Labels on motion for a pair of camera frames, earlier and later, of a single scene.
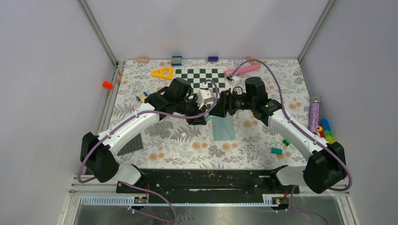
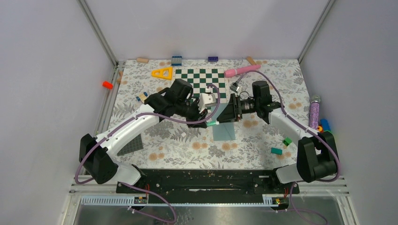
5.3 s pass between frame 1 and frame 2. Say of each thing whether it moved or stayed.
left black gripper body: stayed
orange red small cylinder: stayed
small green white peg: moved
